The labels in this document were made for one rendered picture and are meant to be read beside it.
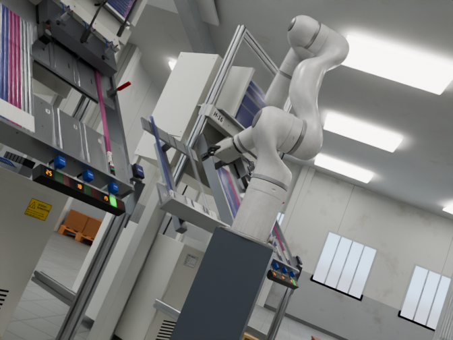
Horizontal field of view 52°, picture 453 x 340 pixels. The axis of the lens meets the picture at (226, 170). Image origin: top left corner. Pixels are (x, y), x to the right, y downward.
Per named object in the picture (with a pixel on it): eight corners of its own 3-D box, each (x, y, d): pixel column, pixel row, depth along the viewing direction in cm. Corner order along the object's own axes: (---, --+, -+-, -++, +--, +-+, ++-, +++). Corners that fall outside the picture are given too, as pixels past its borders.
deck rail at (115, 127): (121, 199, 162) (135, 191, 160) (117, 197, 160) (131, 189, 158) (100, 63, 201) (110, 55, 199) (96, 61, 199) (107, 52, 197)
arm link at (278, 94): (290, 75, 192) (255, 138, 200) (275, 68, 178) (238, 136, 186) (307, 84, 188) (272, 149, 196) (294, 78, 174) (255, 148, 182)
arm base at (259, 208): (276, 254, 148) (296, 202, 152) (275, 250, 130) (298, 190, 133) (222, 232, 152) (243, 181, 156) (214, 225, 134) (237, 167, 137)
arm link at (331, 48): (262, 149, 150) (305, 170, 153) (278, 137, 139) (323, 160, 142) (303, 30, 168) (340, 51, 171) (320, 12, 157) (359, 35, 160)
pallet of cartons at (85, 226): (86, 239, 869) (96, 218, 877) (127, 257, 851) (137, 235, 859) (54, 231, 751) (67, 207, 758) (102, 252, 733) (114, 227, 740)
